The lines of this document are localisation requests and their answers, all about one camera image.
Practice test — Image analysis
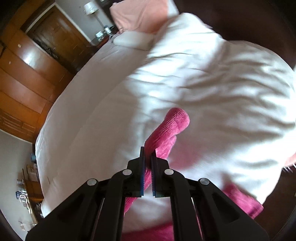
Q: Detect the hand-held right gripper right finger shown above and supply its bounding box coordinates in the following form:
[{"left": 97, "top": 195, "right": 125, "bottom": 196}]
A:
[{"left": 151, "top": 156, "right": 270, "bottom": 241}]

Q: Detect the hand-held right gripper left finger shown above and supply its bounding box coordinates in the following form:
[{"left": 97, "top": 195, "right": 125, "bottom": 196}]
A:
[{"left": 25, "top": 147, "right": 146, "bottom": 241}]

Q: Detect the red towel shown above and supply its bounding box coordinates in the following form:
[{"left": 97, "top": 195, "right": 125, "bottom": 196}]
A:
[{"left": 121, "top": 107, "right": 264, "bottom": 241}]

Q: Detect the wooden side cabinet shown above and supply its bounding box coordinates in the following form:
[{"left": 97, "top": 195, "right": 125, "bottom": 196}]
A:
[{"left": 16, "top": 178, "right": 44, "bottom": 226}]

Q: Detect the printed cardboard box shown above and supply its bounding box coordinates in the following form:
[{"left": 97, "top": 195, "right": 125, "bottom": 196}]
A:
[{"left": 23, "top": 164, "right": 38, "bottom": 182}]

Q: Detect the bed with white sheet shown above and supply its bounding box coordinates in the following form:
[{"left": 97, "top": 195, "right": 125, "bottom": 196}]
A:
[{"left": 35, "top": 35, "right": 153, "bottom": 219}]

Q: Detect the pink fringed cloth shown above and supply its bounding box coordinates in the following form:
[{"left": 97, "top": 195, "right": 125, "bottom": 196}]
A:
[{"left": 282, "top": 152, "right": 296, "bottom": 173}]

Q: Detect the white pillow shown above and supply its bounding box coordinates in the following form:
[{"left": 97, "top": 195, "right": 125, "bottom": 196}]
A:
[{"left": 113, "top": 31, "right": 155, "bottom": 50}]

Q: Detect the dark wooden nightstand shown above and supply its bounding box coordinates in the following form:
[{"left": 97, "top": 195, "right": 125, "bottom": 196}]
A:
[{"left": 89, "top": 35, "right": 112, "bottom": 47}]

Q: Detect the brown wooden wardrobe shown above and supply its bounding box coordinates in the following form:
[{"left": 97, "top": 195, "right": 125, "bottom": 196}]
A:
[{"left": 0, "top": 0, "right": 74, "bottom": 142}]

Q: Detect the pink pillow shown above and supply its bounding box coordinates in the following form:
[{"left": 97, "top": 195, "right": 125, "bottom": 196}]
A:
[{"left": 109, "top": 0, "right": 178, "bottom": 33}]

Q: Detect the brown wooden door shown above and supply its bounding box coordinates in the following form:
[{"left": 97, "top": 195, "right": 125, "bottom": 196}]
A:
[{"left": 26, "top": 13, "right": 93, "bottom": 73}]

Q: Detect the white table lamp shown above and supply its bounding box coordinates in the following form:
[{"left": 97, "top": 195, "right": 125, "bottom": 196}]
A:
[{"left": 83, "top": 1, "right": 104, "bottom": 29}]

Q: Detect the dark wooden headboard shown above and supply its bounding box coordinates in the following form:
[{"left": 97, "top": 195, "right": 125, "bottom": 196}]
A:
[{"left": 173, "top": 0, "right": 296, "bottom": 70}]

